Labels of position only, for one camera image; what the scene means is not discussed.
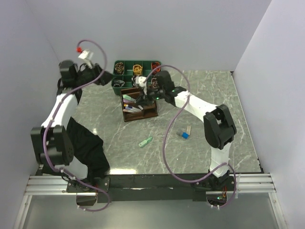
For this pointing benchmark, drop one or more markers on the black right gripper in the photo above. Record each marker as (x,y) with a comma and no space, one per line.
(143,99)

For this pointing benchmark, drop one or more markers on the grey rolled cloth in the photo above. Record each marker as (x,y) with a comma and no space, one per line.
(118,83)

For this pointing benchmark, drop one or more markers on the green compartment tray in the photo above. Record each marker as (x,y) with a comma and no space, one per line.
(124,72)

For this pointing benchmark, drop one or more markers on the aluminium rail frame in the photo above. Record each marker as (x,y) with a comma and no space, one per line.
(46,204)

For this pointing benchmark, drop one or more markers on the pink black rolled tie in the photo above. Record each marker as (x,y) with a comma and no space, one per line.
(154,83)

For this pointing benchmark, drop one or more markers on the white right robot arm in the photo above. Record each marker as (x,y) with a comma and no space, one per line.
(219,127)

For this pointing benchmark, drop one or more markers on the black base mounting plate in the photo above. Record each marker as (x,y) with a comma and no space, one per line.
(144,187)

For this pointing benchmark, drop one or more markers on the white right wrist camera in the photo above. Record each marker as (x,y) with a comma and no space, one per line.
(139,81)

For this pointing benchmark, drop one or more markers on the blue cap white pen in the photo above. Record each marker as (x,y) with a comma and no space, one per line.
(130,111)

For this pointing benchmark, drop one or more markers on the blue grey glue stick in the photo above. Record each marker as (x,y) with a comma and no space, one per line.
(182,134)

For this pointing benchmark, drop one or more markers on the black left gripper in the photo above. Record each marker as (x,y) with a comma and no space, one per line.
(96,71)

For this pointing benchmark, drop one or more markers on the brown patterned rolled tie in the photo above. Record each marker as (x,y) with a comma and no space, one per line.
(119,68)

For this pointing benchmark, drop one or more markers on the orange black rolled tie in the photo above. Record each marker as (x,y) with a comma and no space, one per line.
(155,65)

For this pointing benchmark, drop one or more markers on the green highlighter on table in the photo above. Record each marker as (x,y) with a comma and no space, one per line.
(145,142)

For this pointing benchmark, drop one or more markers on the yellow cap white marker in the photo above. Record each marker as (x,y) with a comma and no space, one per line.
(131,107)

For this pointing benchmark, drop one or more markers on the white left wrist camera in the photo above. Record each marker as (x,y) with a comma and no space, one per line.
(83,54)

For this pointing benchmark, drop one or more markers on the small beige eraser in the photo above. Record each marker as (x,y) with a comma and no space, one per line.
(188,130)

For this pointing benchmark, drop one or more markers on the yellow rolled tie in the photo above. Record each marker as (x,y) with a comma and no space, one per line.
(137,69)

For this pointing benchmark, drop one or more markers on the black cloth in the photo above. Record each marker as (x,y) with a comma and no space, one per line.
(89,160)

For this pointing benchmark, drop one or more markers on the brown wooden desk organizer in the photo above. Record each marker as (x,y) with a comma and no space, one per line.
(147,111)

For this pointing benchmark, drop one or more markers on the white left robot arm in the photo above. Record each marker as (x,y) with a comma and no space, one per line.
(60,141)

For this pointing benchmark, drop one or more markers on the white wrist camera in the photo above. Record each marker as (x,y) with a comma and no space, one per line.
(83,54)
(139,81)

